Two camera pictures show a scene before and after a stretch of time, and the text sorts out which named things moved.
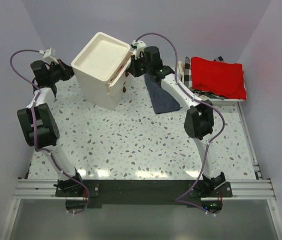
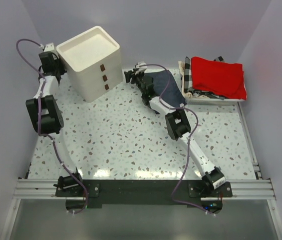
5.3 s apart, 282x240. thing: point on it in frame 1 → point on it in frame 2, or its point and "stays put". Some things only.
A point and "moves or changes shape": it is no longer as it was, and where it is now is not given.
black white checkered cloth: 187,78 stays put
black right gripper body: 139,67 → 138,82
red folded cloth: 223,78 stays put
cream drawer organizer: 101,69 moves or changes shape
